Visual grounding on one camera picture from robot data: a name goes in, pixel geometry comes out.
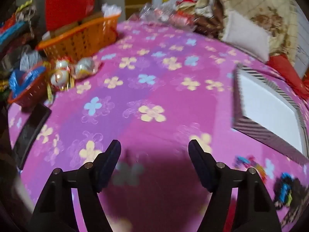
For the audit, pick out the brown cardboard box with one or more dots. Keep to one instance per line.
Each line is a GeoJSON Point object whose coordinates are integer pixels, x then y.
{"type": "Point", "coordinates": [65, 29]}

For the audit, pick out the orange plastic basket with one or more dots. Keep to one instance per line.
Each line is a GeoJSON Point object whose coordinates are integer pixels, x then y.
{"type": "Point", "coordinates": [82, 38]}

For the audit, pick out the white pillow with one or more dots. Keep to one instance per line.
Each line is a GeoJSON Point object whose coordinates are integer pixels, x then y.
{"type": "Point", "coordinates": [243, 33]}

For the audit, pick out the floral quilt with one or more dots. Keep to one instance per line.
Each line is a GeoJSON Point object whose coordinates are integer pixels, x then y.
{"type": "Point", "coordinates": [265, 4]}

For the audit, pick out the white gold ornament ball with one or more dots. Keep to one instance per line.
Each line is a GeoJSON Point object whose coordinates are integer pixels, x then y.
{"type": "Point", "coordinates": [59, 79]}
{"type": "Point", "coordinates": [62, 64]}

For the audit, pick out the blue foil packet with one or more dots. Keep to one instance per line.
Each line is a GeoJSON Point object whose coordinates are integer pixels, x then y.
{"type": "Point", "coordinates": [24, 77]}

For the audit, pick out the striped box with white lining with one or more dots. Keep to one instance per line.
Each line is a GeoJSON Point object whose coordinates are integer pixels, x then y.
{"type": "Point", "coordinates": [265, 106]}

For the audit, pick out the pink floral bedsheet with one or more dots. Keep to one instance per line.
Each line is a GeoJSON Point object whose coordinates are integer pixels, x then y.
{"type": "Point", "coordinates": [157, 89]}

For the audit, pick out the clear plastic wrapped bundle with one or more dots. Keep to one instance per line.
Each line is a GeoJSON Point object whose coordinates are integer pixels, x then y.
{"type": "Point", "coordinates": [164, 14]}

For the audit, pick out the pile of colourful foil packets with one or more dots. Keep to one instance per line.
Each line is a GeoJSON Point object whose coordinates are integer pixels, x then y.
{"type": "Point", "coordinates": [14, 26]}

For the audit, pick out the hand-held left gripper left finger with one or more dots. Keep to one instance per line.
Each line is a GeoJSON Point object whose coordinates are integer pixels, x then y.
{"type": "Point", "coordinates": [109, 164]}

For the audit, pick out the yellow capped plastic bottle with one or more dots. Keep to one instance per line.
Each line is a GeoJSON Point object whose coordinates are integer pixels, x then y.
{"type": "Point", "coordinates": [165, 0]}

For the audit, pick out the small red basket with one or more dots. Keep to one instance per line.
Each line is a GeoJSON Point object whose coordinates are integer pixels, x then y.
{"type": "Point", "coordinates": [29, 94]}

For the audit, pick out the white plastic wrapping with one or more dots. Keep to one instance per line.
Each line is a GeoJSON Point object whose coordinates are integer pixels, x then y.
{"type": "Point", "coordinates": [111, 9]}

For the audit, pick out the silver ornament ball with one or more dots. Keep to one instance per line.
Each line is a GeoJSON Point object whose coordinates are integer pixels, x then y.
{"type": "Point", "coordinates": [84, 67]}

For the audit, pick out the dark brown scrunchie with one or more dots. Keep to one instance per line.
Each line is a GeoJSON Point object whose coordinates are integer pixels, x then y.
{"type": "Point", "coordinates": [299, 193]}

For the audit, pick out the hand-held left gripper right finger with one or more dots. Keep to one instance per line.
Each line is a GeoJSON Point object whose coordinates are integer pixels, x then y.
{"type": "Point", "coordinates": [201, 164]}

